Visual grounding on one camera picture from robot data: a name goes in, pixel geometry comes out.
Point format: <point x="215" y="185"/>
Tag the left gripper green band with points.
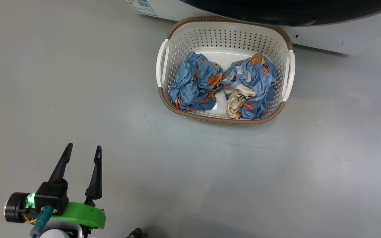
<point x="84" y="215"/>

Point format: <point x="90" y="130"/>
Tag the blue bear print garment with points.
<point x="190" y="79"/>

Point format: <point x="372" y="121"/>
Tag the blue garment with beige lining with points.
<point x="260" y="82"/>

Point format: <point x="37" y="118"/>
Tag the black robot base rollers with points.
<point x="137" y="233"/>

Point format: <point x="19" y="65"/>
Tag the cream perforated laundry basket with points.
<point x="227" y="36"/>

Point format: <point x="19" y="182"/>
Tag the white front-load washing machine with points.
<point x="326" y="36"/>

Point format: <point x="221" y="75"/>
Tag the blue energy label sticker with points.
<point x="142" y="6"/>

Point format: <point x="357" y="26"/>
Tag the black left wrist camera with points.
<point x="51" y="196"/>

